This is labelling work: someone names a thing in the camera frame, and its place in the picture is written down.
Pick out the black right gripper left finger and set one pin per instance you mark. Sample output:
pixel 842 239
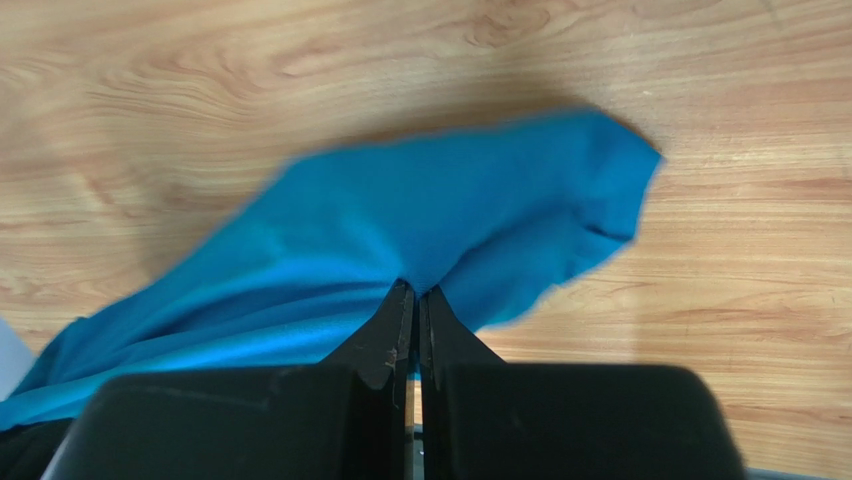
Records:
pixel 379 438

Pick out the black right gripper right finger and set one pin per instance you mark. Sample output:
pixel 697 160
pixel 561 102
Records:
pixel 450 354

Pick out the blue t shirt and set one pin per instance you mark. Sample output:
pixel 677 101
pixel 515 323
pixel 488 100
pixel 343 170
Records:
pixel 494 216

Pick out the black t shirt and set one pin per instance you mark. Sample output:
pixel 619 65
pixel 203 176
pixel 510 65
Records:
pixel 26 451

